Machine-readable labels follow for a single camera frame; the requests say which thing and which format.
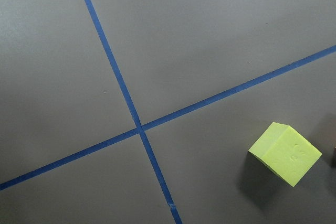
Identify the blue tape line lengthwise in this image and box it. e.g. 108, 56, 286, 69
84, 0, 183, 224

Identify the blue tape line crosswise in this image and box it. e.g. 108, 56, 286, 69
1, 46, 335, 190

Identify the yellow-green foam block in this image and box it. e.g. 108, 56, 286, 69
248, 122, 322, 187

